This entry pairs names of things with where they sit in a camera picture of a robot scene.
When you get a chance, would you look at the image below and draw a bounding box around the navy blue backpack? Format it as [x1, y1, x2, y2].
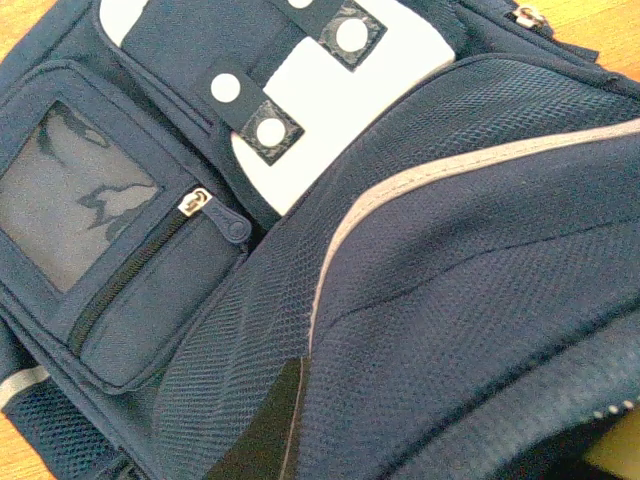
[1, 1, 639, 479]

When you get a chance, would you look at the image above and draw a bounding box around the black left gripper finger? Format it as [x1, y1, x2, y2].
[206, 357, 310, 480]

